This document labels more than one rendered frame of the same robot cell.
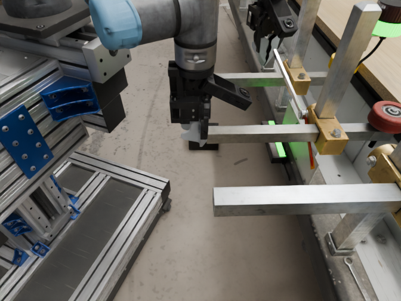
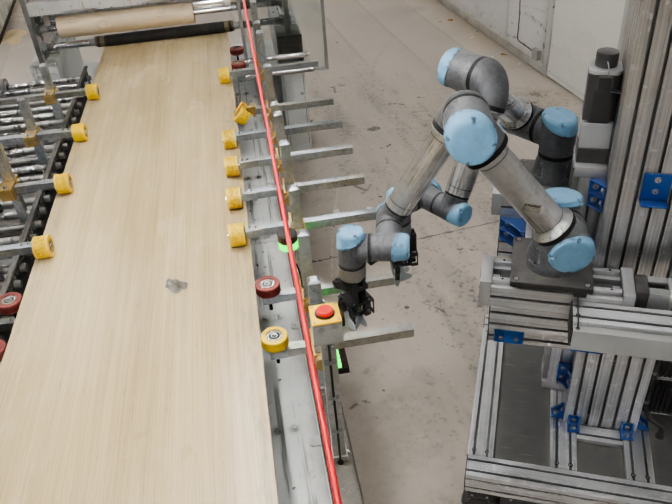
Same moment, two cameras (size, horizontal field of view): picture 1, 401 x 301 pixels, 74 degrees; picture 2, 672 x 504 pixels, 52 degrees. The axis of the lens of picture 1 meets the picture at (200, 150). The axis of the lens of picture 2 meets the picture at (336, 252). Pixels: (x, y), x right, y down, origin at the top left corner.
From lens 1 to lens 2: 2.48 m
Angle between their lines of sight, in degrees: 98
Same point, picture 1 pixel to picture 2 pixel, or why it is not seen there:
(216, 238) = (387, 478)
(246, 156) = not seen: outside the picture
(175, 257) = (433, 450)
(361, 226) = not seen: hidden behind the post
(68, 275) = (518, 371)
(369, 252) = (276, 311)
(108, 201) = (530, 439)
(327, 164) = (284, 366)
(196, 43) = not seen: hidden behind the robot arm
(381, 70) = (248, 326)
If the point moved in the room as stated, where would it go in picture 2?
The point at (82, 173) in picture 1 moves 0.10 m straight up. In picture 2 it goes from (597, 471) to (602, 452)
